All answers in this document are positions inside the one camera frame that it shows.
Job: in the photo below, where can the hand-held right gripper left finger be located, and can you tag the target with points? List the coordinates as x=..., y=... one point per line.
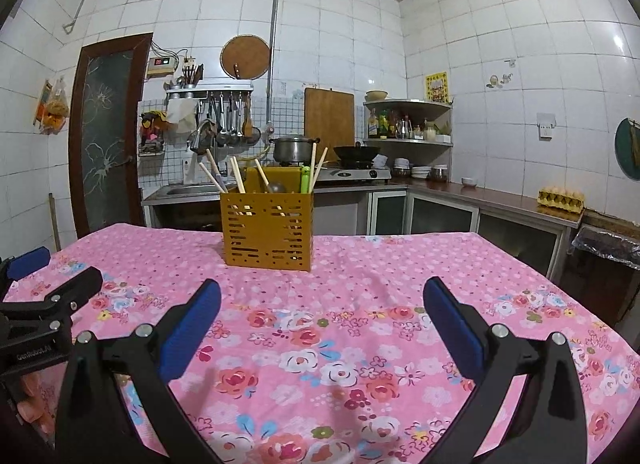
x=192, y=329

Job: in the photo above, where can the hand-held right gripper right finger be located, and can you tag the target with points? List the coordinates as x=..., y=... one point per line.
x=452, y=334

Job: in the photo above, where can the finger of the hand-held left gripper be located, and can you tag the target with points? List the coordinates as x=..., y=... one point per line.
x=30, y=261
x=75, y=286

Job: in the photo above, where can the yellow slotted utensil holder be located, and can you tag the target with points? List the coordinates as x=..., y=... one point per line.
x=265, y=244

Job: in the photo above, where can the wooden chopstick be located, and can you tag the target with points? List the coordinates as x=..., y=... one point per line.
x=320, y=166
x=215, y=171
x=241, y=174
x=236, y=176
x=262, y=174
x=311, y=166

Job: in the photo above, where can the row of hanging kitchen utensils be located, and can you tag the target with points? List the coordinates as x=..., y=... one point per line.
x=230, y=119

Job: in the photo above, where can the person's left hand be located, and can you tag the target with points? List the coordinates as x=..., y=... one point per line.
x=35, y=404

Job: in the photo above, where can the wooden stick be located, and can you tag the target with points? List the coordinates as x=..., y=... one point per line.
x=55, y=221

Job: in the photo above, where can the kitchen counter with cabinets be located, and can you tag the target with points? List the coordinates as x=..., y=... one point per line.
x=440, y=214

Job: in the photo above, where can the pink floral tablecloth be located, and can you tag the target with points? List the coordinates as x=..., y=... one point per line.
x=325, y=304

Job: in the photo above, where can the steel sink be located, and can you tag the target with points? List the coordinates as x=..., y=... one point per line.
x=195, y=190

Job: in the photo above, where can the dark wooden glass door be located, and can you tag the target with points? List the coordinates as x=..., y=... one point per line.
x=105, y=144

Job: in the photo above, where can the small white bowl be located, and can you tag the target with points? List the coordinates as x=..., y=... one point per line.
x=469, y=181

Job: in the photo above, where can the hanging plastic bags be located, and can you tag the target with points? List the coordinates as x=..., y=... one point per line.
x=52, y=106

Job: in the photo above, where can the white soap bottle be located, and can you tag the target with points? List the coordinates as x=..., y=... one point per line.
x=187, y=171

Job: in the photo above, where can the glass jar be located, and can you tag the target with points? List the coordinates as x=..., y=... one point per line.
x=440, y=172

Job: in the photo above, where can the stack of white bowls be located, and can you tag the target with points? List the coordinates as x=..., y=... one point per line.
x=412, y=170

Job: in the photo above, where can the egg tray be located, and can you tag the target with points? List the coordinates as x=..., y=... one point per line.
x=561, y=198

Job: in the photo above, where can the bin with black bag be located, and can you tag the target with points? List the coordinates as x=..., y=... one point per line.
x=607, y=254

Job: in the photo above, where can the steel gas stove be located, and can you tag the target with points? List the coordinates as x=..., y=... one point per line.
x=355, y=175

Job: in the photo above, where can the steel corner shelf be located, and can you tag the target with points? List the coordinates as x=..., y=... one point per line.
x=410, y=141

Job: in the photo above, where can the steel faucet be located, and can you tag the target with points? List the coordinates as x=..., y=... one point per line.
x=200, y=131

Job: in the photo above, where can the white towel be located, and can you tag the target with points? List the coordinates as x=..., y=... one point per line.
x=181, y=115

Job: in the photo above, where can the black wok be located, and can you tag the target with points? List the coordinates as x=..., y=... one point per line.
x=356, y=154

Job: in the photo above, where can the steel cooking pot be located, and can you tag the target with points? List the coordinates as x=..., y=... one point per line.
x=292, y=150

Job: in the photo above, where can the row of condiment bottles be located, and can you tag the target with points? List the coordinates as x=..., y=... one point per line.
x=400, y=126

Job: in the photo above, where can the beige electric box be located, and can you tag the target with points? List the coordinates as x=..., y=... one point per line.
x=162, y=67

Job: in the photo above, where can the knife holder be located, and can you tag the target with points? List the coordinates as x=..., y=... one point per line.
x=191, y=76

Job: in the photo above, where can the wooden cutting board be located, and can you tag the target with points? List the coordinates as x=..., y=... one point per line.
x=329, y=121

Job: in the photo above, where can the beige bowl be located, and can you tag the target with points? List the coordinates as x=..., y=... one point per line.
x=376, y=95

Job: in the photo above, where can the green round tray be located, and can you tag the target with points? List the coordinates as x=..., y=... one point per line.
x=629, y=146

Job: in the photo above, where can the white wall socket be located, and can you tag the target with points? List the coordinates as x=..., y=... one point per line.
x=546, y=125

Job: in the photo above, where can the steel wall rack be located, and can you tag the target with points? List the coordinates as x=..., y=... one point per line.
x=215, y=89

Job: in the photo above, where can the yellow wall poster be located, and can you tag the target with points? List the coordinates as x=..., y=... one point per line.
x=436, y=87

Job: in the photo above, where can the wall stickers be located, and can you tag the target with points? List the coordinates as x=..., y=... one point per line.
x=500, y=80

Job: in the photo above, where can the grey wall pipe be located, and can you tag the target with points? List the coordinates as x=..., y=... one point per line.
x=273, y=44

